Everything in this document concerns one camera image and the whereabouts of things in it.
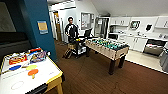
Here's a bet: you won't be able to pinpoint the seated person dark shirt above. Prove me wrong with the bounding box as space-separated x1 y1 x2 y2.
64 16 80 51

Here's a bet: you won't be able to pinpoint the foosball table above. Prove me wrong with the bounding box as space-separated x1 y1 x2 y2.
84 37 130 76

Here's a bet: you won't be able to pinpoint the stainless steel refrigerator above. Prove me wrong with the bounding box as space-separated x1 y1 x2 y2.
94 16 110 39

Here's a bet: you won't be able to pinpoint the white drawer unit beside microwave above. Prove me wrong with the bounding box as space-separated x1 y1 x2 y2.
117 34 128 44

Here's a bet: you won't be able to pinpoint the colourful printed box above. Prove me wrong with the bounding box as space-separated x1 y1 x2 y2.
29 50 48 64

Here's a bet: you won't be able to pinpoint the red flat packet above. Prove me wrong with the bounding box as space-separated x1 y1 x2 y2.
29 47 43 54

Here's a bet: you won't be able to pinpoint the white sink base cabinet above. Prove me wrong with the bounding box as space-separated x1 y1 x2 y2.
125 35 149 53

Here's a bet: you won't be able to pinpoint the yellow green paddle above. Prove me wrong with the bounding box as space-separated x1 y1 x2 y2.
23 64 39 71

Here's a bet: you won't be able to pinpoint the orange snack packets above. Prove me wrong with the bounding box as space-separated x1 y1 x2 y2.
8 55 28 66

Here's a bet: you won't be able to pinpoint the dark upholstered sofa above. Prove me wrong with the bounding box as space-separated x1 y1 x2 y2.
0 31 32 64

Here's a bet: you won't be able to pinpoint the grey wall notice board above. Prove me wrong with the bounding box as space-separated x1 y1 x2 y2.
80 12 95 31

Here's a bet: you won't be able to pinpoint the white wall cabinet wide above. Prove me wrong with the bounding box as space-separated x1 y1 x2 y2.
109 16 132 27

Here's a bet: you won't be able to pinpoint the yellow wall sign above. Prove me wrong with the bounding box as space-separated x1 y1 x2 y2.
37 20 49 35

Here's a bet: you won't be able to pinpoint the white wall cabinet three doors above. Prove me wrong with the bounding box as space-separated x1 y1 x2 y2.
154 15 168 29

